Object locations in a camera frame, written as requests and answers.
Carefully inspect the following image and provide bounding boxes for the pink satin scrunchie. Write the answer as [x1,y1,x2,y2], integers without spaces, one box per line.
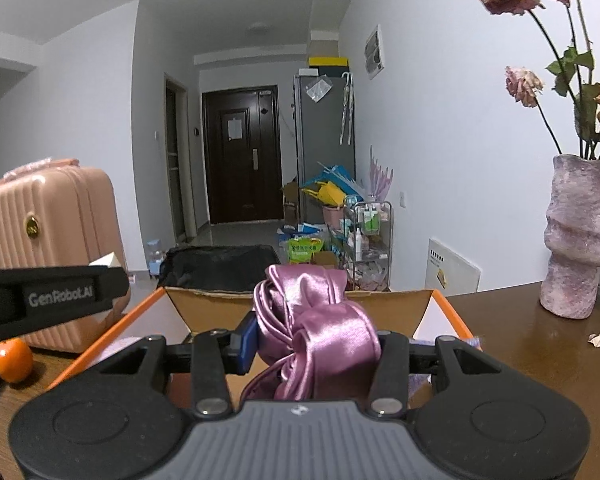
[242,264,381,402]

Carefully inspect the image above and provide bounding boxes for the purple drawstring pouch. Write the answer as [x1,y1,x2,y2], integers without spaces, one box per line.
[408,338,449,398]

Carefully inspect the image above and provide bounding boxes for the lilac fluffy towel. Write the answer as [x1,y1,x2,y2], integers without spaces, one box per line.
[93,336,140,365]

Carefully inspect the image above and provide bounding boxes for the white rectangular block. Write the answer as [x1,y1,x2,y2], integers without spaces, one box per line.
[91,252,122,268]

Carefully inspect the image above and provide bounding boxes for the orange fruit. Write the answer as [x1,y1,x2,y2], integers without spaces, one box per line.
[0,338,33,384]

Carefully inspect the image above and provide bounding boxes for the red cardboard box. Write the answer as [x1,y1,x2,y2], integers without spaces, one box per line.
[59,278,478,405]

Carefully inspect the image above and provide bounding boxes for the black floor bag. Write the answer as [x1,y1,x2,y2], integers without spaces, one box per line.
[157,245,280,292]

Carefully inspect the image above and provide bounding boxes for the pink ribbed suitcase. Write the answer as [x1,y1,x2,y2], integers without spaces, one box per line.
[0,159,130,353]

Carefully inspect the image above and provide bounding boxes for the dark entrance door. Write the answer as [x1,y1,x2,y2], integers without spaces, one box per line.
[202,86,283,224]

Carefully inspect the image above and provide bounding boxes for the grey refrigerator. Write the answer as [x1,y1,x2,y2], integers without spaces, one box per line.
[292,72,358,226]

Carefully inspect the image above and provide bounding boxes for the pink textured vase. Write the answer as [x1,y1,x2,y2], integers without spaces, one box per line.
[540,154,600,320]

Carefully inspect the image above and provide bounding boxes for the dried pink roses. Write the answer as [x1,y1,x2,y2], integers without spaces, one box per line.
[471,0,600,164]

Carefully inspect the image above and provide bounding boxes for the wire trolley with bottles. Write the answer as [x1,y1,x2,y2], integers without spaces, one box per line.
[341,197,393,292]

